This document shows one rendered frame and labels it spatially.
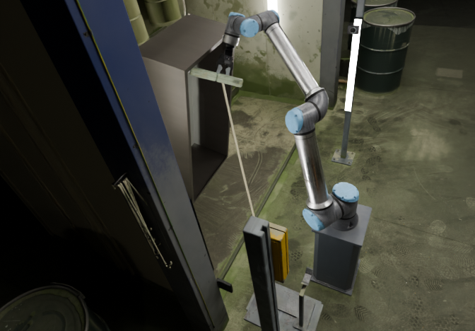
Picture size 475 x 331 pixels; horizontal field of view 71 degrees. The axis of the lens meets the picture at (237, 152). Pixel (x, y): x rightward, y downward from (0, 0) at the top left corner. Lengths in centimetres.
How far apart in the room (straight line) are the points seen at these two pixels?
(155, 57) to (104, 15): 91
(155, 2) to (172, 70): 183
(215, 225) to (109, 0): 229
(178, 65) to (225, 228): 161
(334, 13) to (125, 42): 289
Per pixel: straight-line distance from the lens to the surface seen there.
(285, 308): 175
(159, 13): 363
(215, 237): 292
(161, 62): 186
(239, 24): 186
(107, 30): 103
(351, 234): 218
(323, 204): 191
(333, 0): 369
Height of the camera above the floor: 241
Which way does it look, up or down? 41 degrees down
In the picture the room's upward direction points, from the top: 9 degrees counter-clockwise
